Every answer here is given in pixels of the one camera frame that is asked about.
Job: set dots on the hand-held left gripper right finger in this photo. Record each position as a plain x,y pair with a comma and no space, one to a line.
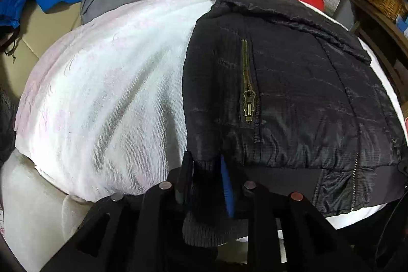
227,192

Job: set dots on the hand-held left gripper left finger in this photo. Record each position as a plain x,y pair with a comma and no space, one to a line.
183,182

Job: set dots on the black puffer jacket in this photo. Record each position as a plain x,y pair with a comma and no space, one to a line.
302,84

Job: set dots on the white blanket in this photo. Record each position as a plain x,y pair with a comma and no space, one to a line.
111,84

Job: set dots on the beige sofa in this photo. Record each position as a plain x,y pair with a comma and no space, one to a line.
32,45

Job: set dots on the wooden shelf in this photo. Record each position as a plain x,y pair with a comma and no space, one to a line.
382,23

